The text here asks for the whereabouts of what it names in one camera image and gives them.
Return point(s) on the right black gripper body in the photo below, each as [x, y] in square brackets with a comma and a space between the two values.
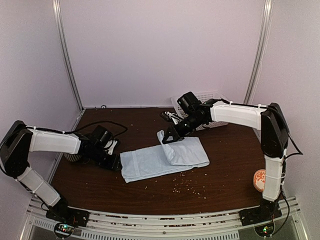
[188, 127]

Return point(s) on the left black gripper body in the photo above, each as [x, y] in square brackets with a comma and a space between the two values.
[102, 161]

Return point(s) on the light blue towel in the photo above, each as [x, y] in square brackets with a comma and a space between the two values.
[163, 159]

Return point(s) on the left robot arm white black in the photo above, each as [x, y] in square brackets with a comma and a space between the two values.
[24, 141]

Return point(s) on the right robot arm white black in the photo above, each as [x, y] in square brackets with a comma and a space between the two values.
[249, 142]

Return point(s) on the striped ceramic mug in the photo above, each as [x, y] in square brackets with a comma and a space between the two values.
[73, 158]

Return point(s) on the white plastic basket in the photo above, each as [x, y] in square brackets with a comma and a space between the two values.
[203, 97]

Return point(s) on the red patterned bowl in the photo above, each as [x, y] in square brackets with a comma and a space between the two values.
[259, 178]

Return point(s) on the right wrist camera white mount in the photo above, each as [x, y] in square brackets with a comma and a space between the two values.
[170, 117]

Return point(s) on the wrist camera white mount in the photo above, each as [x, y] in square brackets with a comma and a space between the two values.
[111, 146]
[170, 117]

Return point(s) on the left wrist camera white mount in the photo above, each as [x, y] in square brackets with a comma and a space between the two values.
[111, 146]

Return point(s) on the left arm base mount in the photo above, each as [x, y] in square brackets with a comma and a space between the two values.
[63, 213]

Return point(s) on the right aluminium frame post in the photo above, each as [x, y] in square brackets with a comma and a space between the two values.
[261, 46]

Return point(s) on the aluminium frame post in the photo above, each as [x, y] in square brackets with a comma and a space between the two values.
[261, 46]
[65, 53]

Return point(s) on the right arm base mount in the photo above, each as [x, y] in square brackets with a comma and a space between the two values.
[266, 211]

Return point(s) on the left aluminium frame post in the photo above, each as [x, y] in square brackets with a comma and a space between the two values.
[65, 53]

